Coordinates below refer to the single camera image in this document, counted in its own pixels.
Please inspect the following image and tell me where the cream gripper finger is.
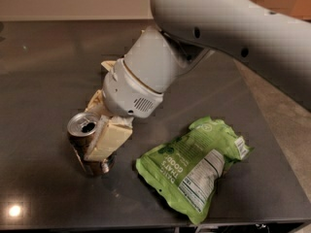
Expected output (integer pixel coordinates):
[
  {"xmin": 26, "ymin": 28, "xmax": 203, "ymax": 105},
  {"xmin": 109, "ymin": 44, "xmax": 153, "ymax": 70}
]
[
  {"xmin": 84, "ymin": 116, "xmax": 133, "ymax": 162},
  {"xmin": 86, "ymin": 89, "xmax": 110, "ymax": 116}
]

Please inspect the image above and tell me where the brown orange soda can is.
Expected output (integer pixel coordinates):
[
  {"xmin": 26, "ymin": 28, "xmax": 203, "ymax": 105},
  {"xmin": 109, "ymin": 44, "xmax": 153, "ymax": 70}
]
[{"xmin": 67, "ymin": 112, "xmax": 115, "ymax": 177}]

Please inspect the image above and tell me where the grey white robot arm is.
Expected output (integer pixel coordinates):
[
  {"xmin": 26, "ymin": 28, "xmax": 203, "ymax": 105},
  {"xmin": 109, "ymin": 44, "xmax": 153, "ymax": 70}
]
[{"xmin": 91, "ymin": 0, "xmax": 311, "ymax": 118}]

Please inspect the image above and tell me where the cream brown chip bag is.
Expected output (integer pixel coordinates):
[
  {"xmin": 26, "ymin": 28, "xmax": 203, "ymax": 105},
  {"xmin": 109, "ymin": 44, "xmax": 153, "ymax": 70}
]
[{"xmin": 101, "ymin": 60, "xmax": 115, "ymax": 72}]

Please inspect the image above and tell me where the green snack bag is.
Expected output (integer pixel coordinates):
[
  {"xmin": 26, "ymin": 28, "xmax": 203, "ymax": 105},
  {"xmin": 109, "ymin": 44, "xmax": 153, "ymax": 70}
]
[{"xmin": 136, "ymin": 116, "xmax": 253, "ymax": 225}]

